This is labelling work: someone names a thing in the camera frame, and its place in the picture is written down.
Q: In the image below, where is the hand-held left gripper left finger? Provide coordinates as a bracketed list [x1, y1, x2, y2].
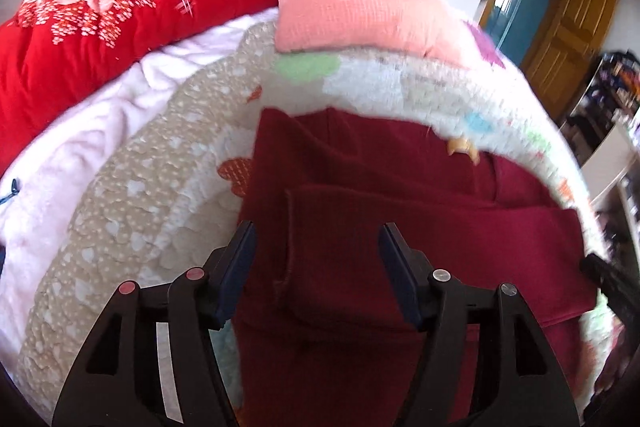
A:
[51, 220, 257, 427]

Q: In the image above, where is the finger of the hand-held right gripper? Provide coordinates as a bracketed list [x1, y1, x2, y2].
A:
[579, 252, 640, 329]

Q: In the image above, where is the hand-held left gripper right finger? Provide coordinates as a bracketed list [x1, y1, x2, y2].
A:
[378, 223, 581, 427]

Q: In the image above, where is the dark red garment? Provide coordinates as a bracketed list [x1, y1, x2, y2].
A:
[231, 107, 598, 427]

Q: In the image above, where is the cluttered clothes rack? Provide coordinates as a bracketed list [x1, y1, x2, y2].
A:
[560, 49, 640, 168]

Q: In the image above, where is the white shelf unit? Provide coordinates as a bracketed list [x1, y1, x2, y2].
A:
[580, 122, 640, 228]

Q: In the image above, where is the heart print blanket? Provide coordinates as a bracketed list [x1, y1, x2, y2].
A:
[17, 19, 621, 427]

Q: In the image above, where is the pale pink bed sheet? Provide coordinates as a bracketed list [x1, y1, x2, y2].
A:
[0, 7, 278, 378]

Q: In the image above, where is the wooden door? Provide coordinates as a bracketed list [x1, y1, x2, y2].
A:
[520, 0, 623, 120]

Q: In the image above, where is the pink pillow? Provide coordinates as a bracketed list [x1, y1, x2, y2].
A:
[270, 0, 483, 68]

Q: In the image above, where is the red floral quilt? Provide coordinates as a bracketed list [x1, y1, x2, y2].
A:
[0, 0, 280, 178]

